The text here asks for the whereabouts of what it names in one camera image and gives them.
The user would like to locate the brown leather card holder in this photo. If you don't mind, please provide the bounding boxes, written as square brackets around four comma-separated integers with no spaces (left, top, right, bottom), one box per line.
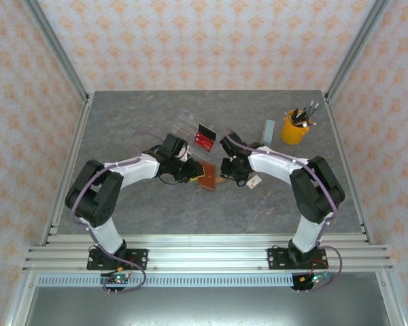
[197,161,227,192]

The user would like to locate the red credit card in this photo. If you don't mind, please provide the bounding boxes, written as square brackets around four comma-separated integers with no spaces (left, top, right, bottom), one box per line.
[192,131,216,153]

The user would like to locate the clear acrylic card stand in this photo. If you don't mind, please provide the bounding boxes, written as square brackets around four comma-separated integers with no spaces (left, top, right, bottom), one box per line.
[171,107,222,163]

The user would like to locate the small white cardboard box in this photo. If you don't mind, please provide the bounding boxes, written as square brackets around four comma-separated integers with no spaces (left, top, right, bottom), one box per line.
[245,174,262,190]

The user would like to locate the light blue eraser block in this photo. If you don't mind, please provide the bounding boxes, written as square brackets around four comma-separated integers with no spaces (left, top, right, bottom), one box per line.
[260,119,276,149]

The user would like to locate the yellow pen cup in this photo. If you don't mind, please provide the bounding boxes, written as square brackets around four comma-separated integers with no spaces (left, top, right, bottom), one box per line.
[279,109,313,146]

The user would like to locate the wide aluminium mounting rails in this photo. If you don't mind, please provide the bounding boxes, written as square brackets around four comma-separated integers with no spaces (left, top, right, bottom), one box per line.
[22,233,394,273]

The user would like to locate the black pencil white tip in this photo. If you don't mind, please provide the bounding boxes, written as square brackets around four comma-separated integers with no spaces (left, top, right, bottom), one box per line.
[301,100,315,120]
[304,103,320,120]

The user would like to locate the green-lit circuit board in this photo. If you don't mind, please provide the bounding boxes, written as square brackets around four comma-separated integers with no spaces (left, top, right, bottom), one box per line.
[100,273,133,295]
[291,271,331,293]

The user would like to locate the grey metal panel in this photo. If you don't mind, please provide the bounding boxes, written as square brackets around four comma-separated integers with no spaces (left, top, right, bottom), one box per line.
[23,287,387,326]

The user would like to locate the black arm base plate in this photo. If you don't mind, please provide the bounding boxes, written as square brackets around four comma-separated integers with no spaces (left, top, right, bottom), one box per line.
[267,247,329,271]
[86,248,149,271]

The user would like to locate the grey slotted cable duct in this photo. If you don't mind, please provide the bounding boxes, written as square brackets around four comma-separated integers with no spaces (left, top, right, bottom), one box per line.
[37,274,295,289]

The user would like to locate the aluminium table side rail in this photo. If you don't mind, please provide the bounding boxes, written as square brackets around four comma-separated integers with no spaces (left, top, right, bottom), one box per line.
[40,93,95,246]
[324,93,375,246]

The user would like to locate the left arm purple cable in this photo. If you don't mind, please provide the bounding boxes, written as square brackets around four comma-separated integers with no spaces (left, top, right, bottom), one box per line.
[69,131,171,295]

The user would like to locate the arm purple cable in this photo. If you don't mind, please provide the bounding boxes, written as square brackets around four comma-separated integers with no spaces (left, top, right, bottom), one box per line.
[224,128,343,293]
[69,131,171,295]

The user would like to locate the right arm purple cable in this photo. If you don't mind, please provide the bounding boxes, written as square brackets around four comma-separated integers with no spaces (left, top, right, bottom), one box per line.
[224,128,343,293]

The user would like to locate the short aluminium frame post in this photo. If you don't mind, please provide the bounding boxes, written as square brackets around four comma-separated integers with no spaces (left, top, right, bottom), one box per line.
[5,271,38,326]
[375,271,406,326]

